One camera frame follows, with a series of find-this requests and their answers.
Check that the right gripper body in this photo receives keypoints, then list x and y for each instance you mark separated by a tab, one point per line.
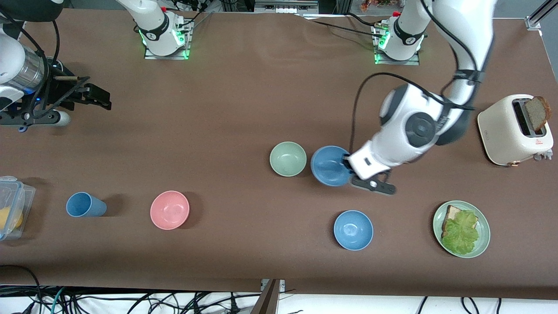
61	90

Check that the blue bowl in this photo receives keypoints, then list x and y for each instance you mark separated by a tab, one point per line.
327	168
353	230

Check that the green bowl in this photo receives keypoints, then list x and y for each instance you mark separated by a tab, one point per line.
287	159

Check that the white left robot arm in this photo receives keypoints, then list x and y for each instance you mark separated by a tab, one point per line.
414	126

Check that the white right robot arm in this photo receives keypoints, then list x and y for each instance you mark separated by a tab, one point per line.
157	30

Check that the pink bowl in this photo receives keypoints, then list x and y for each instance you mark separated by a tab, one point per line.
169	210

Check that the brown table cover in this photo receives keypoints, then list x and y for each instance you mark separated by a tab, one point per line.
279	109

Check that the bread slice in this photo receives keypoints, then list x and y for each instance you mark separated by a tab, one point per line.
451	213

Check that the clear plastic container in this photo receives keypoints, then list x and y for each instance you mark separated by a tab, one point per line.
24	196

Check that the blue cup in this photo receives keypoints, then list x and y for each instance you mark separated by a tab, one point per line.
83	205

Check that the green lettuce leaf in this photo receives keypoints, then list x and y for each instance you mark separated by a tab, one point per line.
462	233

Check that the yellow fruit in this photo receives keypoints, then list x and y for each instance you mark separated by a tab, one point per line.
8	220

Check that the white power strip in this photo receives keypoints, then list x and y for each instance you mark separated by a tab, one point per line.
187	5

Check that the cream toaster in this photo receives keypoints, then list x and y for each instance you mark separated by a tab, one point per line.
501	135

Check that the green plate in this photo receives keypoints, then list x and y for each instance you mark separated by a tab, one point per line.
484	235

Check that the brown toast slice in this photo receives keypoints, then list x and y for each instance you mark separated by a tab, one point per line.
537	112

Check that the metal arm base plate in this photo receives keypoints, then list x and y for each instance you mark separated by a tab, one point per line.
396	62
168	54

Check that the metal bracket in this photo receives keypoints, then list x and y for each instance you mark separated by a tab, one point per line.
281	284

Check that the grey brown post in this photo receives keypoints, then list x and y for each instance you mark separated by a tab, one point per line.
266	303

